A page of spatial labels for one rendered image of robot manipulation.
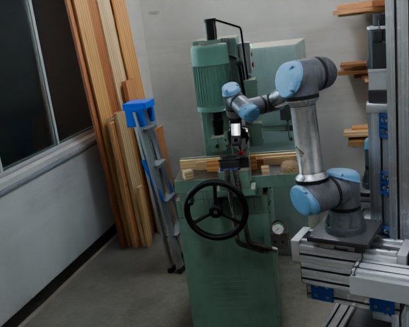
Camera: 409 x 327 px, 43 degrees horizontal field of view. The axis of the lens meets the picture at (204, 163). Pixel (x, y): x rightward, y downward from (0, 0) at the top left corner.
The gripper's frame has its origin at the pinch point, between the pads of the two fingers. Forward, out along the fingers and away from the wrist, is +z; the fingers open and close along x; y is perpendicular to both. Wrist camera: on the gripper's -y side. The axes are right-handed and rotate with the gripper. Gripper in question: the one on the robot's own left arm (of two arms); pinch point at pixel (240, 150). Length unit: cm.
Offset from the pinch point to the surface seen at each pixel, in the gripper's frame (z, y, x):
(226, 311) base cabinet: 73, -41, 15
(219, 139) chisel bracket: 4.2, 12.2, 11.2
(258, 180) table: 13.8, -6.7, -6.5
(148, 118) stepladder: 48, 83, 68
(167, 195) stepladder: 92, 54, 61
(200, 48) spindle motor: -35.3, 31.3, 14.3
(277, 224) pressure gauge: 28.0, -22.1, -14.0
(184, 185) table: 14.3, -6.9, 28.7
